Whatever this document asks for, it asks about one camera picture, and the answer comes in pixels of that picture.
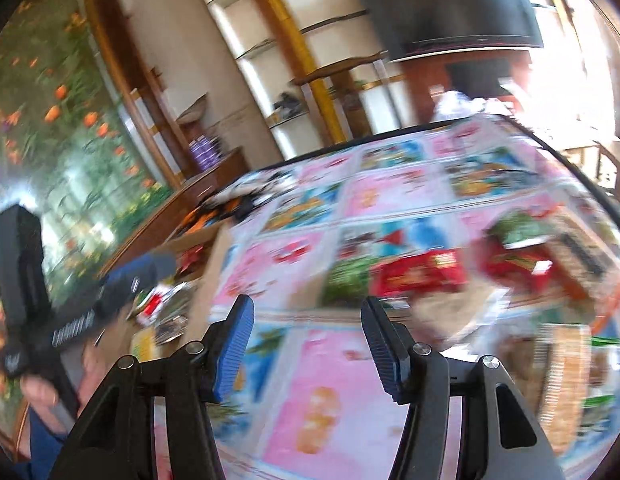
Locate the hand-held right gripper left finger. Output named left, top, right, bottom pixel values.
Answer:
left=56, top=295, right=256, bottom=480

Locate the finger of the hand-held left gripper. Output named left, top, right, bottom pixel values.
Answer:
left=102, top=254, right=177, bottom=311

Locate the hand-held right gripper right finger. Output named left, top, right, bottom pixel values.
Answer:
left=361, top=296, right=566, bottom=480

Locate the green pea snack packet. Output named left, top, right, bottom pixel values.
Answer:
left=321, top=257, right=386, bottom=307

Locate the person's left forearm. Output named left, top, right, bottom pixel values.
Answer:
left=15, top=407, right=73, bottom=471

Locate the person's left hand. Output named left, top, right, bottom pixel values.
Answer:
left=19, top=344, right=119, bottom=420

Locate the clear beige snack packet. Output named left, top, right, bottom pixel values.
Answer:
left=412, top=285, right=496, bottom=356

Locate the printed fruit tablecloth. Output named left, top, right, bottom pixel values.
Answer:
left=150, top=115, right=620, bottom=480

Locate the orange black cloth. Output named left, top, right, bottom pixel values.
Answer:
left=185, top=197, right=256, bottom=235

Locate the wooden sideboard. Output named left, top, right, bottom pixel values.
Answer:
left=97, top=147, right=251, bottom=278

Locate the black white patterned scarf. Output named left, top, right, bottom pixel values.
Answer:
left=210, top=170, right=301, bottom=211

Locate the red green snack packet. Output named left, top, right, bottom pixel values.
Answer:
left=482, top=210, right=556, bottom=286

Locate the brown woven item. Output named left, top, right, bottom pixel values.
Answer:
left=177, top=92, right=209, bottom=123

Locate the beige cracker packet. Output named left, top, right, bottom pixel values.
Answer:
left=532, top=324, right=593, bottom=456

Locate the green white snack packet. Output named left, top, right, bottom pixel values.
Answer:
left=587, top=335, right=620, bottom=443

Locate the dark clutter pile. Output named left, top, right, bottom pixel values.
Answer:
left=272, top=91, right=308, bottom=113

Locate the wooden chair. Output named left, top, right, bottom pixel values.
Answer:
left=290, top=52, right=391, bottom=143

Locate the white plastic bag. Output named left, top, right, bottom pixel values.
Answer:
left=432, top=89, right=516, bottom=122

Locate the wooden stool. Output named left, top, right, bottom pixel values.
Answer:
left=595, top=140, right=620, bottom=196

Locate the black flat television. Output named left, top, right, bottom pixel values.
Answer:
left=345, top=0, right=545, bottom=63

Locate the flower wall mural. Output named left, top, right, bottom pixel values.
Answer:
left=0, top=0, right=176, bottom=441

